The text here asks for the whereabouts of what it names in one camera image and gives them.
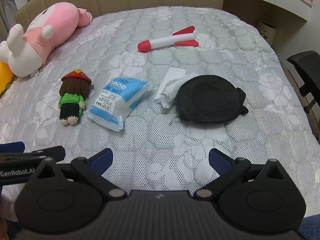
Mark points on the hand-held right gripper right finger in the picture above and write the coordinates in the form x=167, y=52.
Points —
x=220, y=162

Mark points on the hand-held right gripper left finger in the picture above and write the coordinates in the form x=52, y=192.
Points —
x=101, y=160

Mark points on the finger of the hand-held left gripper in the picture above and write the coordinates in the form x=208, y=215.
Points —
x=11, y=147
x=53, y=153

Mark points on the black mesh round container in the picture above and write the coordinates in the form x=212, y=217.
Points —
x=208, y=100

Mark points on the white cloth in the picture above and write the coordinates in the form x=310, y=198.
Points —
x=170, y=86

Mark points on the grey quilted mattress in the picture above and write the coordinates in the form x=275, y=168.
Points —
x=150, y=135

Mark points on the crochet doll green sweater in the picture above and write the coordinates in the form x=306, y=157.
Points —
x=72, y=97

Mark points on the blue white wipes packet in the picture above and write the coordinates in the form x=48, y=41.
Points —
x=117, y=100

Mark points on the yellow plush toy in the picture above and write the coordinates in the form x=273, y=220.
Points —
x=5, y=78

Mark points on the person's leg in jeans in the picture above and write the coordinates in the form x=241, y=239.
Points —
x=311, y=230

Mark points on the pink white plush toy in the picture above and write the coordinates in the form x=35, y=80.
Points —
x=47, y=35

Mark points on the black office chair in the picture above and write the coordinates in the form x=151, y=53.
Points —
x=306, y=67

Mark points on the red white toy rocket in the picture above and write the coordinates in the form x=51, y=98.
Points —
x=165, y=42

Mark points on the white panda waste bin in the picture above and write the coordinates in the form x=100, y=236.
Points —
x=266, y=32

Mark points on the clear plastic bag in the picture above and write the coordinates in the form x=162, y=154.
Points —
x=15, y=7

